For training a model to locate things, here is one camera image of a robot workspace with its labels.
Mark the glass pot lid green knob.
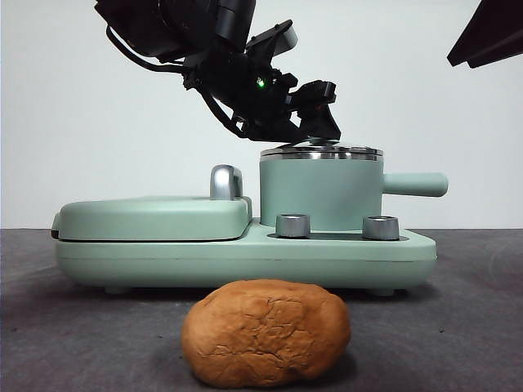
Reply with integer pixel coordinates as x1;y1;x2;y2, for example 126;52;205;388
260;136;383;159

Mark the brown potato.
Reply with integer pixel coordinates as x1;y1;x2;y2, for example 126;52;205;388
180;278;352;390

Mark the silver control knob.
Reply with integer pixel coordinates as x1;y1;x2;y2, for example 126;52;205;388
362;215;400;241
275;213;311;238

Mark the green breakfast machine base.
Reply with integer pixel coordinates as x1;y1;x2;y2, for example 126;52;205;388
54;216;437;296

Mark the green grill cover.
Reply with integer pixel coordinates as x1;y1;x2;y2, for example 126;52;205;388
51;194;253;243

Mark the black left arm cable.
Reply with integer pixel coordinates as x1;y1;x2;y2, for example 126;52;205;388
105;24;246;140

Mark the green pot with handle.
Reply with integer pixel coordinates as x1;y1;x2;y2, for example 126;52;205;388
258;149;449;230

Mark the silver grill cover handle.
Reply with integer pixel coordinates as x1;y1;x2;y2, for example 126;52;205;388
209;164;246;202

